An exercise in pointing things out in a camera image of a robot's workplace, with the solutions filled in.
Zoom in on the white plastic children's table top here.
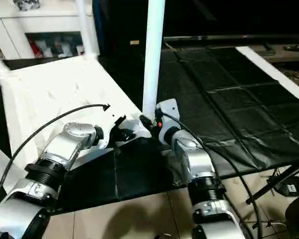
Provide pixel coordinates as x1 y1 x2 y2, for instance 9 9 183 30
0 54 152 172

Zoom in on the black work mat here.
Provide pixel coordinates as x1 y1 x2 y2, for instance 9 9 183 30
0 45 299 215

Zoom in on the red bottle in cabinet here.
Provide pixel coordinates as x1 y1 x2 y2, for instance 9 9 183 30
31 40 42 58

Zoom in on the black metal bar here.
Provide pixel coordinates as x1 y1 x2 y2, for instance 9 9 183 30
162 34 299 42

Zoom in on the white flat board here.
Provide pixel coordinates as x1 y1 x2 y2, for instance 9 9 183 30
236 46 299 108

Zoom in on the white glass-door cabinet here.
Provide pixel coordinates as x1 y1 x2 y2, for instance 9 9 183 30
0 0 98 60

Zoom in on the black floor device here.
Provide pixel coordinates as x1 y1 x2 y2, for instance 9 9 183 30
279 175 299 198

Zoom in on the dark object on cabinet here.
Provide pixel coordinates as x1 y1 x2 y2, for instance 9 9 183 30
13 0 40 11

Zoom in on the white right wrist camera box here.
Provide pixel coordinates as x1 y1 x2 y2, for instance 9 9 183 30
155 99 181 131

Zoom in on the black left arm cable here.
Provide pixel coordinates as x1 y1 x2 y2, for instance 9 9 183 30
0 104 111 210

